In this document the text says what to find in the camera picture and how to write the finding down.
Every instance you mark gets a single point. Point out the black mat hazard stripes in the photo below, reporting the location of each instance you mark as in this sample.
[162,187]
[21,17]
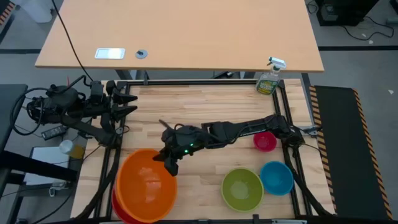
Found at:
[342,149]

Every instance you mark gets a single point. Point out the black power adapter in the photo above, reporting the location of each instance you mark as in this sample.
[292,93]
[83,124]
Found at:
[53,132]

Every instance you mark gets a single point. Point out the small pink bowl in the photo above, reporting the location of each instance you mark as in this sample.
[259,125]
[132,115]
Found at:
[265,142]

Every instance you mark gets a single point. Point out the plastic bottle yellow liquid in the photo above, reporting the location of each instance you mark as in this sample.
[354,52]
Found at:
[72,149]

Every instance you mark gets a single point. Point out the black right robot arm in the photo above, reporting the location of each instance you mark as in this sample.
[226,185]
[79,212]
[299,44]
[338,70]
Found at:
[248,127]

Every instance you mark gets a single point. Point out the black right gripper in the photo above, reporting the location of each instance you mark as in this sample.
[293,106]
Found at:
[183,140]

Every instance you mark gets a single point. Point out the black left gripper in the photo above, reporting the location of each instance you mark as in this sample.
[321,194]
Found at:
[109,107]

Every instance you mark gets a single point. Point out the black aluminium table frame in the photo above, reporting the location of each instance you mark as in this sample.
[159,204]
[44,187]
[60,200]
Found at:
[199,82]

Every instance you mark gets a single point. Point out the black side table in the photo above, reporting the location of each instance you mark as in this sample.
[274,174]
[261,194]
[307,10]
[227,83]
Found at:
[12,124]

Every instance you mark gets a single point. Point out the light wooden desk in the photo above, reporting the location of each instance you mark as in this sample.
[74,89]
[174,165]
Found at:
[199,28]

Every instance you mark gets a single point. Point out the large orange bowl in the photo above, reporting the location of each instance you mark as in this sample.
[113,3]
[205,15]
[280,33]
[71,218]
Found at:
[146,189]

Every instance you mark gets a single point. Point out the black computer case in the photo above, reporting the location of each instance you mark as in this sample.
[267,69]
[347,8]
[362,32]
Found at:
[345,11]

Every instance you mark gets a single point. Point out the white paper sheet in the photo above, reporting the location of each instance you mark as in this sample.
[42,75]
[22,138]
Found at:
[46,158]

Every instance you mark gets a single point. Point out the green bowl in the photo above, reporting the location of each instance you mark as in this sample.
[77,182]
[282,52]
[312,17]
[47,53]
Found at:
[242,190]

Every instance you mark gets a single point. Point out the metal frame bracket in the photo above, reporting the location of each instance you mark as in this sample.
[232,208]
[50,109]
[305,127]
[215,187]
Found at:
[311,130]

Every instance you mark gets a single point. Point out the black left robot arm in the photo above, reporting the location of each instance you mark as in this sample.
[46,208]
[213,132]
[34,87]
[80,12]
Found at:
[62,102]

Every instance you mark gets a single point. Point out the clear spray bottle green label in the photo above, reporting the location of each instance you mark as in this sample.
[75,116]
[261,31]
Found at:
[268,82]

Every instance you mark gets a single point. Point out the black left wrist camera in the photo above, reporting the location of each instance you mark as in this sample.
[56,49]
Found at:
[97,91]

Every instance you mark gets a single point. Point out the blue bowl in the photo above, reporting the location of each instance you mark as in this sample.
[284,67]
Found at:
[276,179]

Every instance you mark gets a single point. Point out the large red bowl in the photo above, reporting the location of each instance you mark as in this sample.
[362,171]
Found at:
[116,205]

